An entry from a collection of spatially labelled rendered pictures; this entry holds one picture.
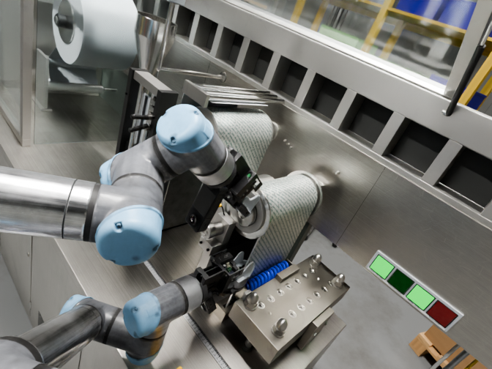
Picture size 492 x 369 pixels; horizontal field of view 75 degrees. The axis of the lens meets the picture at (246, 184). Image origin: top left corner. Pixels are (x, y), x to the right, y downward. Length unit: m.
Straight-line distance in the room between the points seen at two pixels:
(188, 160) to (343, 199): 0.63
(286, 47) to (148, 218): 0.86
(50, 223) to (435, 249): 0.87
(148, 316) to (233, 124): 0.53
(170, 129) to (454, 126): 0.69
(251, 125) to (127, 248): 0.65
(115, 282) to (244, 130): 0.57
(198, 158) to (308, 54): 0.68
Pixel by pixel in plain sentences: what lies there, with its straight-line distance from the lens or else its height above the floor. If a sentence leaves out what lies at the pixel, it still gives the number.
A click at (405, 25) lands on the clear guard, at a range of 0.90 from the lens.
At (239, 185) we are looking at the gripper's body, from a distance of 0.64.
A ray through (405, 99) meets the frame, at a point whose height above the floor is 1.61.
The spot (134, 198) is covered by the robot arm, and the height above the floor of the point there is 1.44.
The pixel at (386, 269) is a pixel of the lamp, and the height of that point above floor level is 1.19.
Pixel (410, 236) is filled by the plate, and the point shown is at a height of 1.31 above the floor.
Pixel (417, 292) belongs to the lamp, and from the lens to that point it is 1.03.
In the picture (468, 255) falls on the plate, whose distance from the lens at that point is 0.97.
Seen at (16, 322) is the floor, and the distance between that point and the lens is 2.07.
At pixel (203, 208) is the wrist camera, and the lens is 0.63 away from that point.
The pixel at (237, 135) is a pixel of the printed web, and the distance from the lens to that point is 0.92.
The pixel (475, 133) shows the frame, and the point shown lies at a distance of 0.92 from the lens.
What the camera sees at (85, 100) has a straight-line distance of 1.57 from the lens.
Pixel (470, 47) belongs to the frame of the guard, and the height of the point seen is 1.76.
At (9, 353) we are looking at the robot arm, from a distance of 0.46.
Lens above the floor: 1.69
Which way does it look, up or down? 28 degrees down
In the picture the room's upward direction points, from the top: 22 degrees clockwise
